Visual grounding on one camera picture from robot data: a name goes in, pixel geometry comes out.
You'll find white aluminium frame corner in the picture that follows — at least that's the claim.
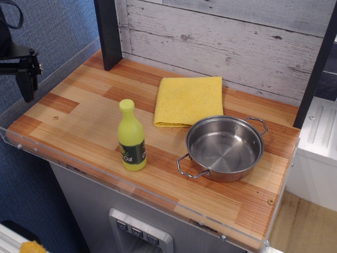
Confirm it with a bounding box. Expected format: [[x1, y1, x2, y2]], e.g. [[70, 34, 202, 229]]
[[1, 223, 29, 253]]

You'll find orange object bottom left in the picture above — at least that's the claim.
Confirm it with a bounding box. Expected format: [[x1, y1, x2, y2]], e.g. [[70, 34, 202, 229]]
[[19, 241, 47, 253]]

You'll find black vertical post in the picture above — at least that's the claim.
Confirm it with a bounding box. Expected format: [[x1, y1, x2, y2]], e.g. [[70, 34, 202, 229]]
[[94, 0, 123, 71], [293, 4, 336, 129]]

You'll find silver dispenser panel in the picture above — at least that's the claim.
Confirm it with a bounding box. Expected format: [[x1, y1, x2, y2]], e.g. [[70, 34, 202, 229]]
[[109, 208, 174, 252]]

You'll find clear acrylic table guard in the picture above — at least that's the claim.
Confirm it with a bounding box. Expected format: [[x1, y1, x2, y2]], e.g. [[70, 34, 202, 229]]
[[3, 52, 299, 252]]

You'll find white toy sink unit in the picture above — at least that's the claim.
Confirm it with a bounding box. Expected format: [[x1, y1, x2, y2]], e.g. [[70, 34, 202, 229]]
[[286, 97, 336, 211]]

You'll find black right vertical post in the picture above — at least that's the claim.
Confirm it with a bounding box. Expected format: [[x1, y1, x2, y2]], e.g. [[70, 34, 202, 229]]
[[293, 4, 336, 129]]

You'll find yellow folded cloth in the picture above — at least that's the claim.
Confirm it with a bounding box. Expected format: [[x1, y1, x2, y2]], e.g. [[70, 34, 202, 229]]
[[154, 76, 223, 128]]

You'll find black left vertical post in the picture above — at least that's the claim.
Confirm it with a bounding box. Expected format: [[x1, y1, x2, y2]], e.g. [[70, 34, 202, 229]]
[[94, 0, 123, 71]]

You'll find black cable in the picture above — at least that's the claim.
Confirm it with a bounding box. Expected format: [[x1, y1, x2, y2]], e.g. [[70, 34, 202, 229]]
[[0, 0, 24, 30]]

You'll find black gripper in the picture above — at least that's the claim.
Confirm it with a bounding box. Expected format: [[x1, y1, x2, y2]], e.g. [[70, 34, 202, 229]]
[[1, 43, 43, 103]]

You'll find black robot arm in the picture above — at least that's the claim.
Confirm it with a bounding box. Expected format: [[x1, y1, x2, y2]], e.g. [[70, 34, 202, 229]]
[[1, 1, 43, 103]]

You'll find grey toy fridge cabinet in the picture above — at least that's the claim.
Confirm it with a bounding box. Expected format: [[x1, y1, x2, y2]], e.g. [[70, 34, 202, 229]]
[[51, 163, 245, 252]]

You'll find yellow-green olive oil bottle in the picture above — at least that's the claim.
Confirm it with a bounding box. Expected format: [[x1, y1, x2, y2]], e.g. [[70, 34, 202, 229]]
[[117, 99, 147, 171]]

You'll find stainless steel pot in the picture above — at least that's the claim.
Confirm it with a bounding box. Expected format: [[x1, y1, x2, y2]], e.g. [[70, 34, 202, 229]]
[[176, 115, 268, 182]]

